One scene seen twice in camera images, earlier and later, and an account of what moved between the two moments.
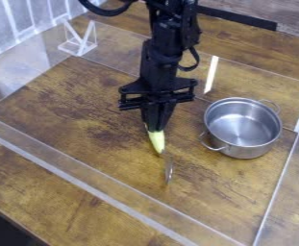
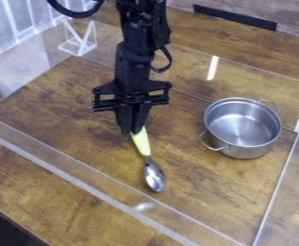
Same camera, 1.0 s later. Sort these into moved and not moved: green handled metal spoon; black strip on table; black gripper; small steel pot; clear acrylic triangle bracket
Moved: green handled metal spoon; black gripper
Not moved: small steel pot; clear acrylic triangle bracket; black strip on table
